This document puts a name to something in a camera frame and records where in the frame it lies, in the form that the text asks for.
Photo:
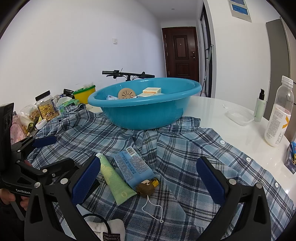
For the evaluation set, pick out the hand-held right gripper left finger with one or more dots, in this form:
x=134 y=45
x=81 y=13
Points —
x=85 y=179

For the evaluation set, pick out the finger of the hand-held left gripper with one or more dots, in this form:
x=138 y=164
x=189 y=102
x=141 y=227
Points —
x=45 y=141
x=57 y=165

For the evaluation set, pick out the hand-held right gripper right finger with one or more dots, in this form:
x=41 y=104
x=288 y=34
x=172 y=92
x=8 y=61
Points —
x=210 y=180

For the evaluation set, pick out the green cream tube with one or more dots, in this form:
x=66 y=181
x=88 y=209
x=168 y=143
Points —
x=115 y=183

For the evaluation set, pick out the light blue tube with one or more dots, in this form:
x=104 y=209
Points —
x=131 y=166

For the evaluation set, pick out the blue plastic basin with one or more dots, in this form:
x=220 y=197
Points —
x=138 y=111

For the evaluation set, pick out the white desktop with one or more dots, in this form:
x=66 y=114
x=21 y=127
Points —
x=231 y=139

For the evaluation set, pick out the person's left hand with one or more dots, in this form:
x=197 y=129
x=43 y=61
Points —
x=9 y=195

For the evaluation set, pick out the pink pouch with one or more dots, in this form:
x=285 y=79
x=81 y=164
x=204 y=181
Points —
x=18 y=132

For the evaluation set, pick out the white round lid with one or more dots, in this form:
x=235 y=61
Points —
x=41 y=124

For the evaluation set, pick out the clear snack bag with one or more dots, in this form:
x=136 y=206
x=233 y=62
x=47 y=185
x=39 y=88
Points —
x=32 y=113

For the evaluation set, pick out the clear jar with black lid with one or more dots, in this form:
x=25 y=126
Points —
x=47 y=109

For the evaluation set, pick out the green tissue pack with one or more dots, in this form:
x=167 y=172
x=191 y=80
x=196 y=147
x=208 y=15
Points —
x=67 y=104

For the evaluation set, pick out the blue plaid shirt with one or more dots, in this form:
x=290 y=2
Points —
x=180 y=148

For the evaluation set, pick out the white cloth pouch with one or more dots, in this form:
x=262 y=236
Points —
x=113 y=229

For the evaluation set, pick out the yellow container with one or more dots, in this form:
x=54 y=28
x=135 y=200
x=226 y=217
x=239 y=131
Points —
x=83 y=97

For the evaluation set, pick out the clear plastic container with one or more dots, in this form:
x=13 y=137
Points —
x=238 y=115

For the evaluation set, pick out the small blue packet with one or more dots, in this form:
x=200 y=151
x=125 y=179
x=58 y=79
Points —
x=112 y=97

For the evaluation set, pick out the pale green pump bottle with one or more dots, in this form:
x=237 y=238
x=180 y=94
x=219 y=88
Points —
x=259 y=109

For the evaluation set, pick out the clear bottle with white cap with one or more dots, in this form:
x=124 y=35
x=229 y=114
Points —
x=277 y=120

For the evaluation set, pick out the round beige perforated disc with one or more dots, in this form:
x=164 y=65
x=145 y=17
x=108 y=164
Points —
x=126 y=93

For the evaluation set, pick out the yellow and white box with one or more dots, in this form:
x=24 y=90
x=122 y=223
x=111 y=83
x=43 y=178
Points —
x=151 y=90

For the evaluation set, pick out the grey folding rack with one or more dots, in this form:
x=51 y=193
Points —
x=209 y=55

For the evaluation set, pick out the dark brown door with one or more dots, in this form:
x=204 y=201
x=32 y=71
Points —
x=182 y=53

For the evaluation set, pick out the grey cabinet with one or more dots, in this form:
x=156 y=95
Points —
x=277 y=51

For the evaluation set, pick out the black framed glass door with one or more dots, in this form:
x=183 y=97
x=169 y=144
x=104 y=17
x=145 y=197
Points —
x=203 y=27

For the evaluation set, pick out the white light switch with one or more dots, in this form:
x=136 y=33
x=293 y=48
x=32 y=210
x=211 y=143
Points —
x=115 y=40

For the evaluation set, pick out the blue framed wall panel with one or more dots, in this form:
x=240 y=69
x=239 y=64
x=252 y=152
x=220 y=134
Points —
x=240 y=10

